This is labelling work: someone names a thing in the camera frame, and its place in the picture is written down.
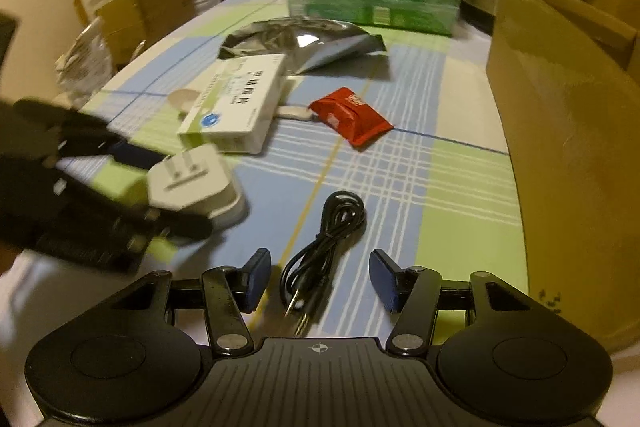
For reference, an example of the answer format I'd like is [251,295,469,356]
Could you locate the white power adapter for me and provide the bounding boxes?
[146,144,246,230]

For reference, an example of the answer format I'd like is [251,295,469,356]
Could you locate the black cable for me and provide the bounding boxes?
[278,189,369,337]

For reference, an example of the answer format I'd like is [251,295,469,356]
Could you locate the silver foil bag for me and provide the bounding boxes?
[218,16,386,75]

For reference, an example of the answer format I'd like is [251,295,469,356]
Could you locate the white plastic bag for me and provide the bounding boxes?
[54,16,114,108]

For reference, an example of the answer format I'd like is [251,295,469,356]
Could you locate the long white medicine box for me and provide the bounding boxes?
[178,54,285,155]

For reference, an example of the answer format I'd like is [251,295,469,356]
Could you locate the cardboard boxes on floor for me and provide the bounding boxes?
[74,0,222,69]

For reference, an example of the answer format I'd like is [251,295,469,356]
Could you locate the checked tablecloth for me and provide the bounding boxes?
[0,0,640,408]

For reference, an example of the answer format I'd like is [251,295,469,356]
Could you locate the red snack packet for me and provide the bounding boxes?
[308,87,394,150]

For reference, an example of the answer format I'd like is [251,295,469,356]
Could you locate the open brown cardboard box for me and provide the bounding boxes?
[487,0,639,352]

